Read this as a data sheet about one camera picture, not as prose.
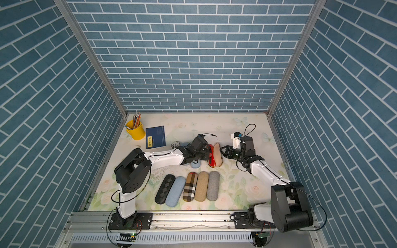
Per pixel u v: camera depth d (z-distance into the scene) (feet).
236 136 2.63
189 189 2.64
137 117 3.16
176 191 2.64
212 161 2.96
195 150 2.37
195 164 2.65
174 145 3.24
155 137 3.45
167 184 2.71
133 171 1.69
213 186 2.70
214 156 3.13
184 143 3.34
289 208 1.38
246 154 2.24
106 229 2.27
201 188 2.65
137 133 3.30
